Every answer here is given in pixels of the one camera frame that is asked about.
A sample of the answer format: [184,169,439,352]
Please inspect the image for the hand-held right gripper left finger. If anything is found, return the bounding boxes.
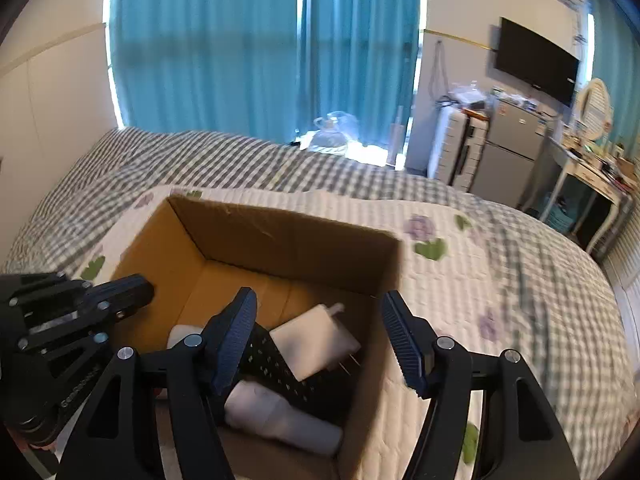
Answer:
[55,287,259,480]

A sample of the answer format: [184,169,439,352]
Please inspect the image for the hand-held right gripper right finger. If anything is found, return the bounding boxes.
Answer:
[381,290,581,480]

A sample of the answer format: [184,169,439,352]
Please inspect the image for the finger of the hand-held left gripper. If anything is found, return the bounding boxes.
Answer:
[75,274,155,322]
[0,272,86,313]

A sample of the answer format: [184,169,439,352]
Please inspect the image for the black keypad device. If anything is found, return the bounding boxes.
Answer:
[240,325,351,426]

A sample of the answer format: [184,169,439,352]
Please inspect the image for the small white power adapter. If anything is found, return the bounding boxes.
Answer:
[167,325,206,351]

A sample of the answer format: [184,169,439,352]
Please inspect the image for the large white power adapter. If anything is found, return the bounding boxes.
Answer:
[270,302,362,384]

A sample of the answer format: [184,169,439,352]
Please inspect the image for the white plastic bottle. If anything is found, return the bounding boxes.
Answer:
[222,380,344,456]

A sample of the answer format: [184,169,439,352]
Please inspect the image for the brown cardboard box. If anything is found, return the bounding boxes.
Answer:
[107,195,405,480]

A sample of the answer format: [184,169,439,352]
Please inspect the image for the grey checkered bedsheet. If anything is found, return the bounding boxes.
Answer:
[0,127,631,480]

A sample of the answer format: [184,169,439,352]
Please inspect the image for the white padded headboard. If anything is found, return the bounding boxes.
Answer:
[0,22,124,261]

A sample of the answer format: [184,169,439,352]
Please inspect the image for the white ribbed suitcase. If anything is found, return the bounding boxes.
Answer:
[430,107,489,191]

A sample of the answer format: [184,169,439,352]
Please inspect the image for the blue bin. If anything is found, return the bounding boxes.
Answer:
[542,195,581,231]

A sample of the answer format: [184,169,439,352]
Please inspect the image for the silver small fridge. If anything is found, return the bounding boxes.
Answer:
[470,99,551,210]

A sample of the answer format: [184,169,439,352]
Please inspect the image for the clear water jug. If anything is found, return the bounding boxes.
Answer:
[309,110,359,156]

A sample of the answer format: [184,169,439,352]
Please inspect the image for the white dressing table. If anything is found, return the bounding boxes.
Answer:
[537,135,636,256]

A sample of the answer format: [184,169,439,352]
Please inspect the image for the wide blue curtain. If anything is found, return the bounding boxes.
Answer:
[107,0,306,144]

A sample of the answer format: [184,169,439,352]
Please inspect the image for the clear bag on suitcase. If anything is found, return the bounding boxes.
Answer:
[447,80,489,111]

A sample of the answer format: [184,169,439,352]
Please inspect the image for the narrow blue curtain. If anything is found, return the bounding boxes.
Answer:
[300,0,422,159]

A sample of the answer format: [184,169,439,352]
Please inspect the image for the white oval mirror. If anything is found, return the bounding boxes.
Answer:
[575,77,614,136]

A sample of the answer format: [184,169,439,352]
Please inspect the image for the teal curtain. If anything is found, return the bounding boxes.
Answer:
[582,0,640,151]

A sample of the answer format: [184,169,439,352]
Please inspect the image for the hanging wall cables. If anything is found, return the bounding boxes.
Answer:
[432,40,451,106]

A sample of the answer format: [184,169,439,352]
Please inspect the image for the black wall television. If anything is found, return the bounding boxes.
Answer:
[494,16,581,109]

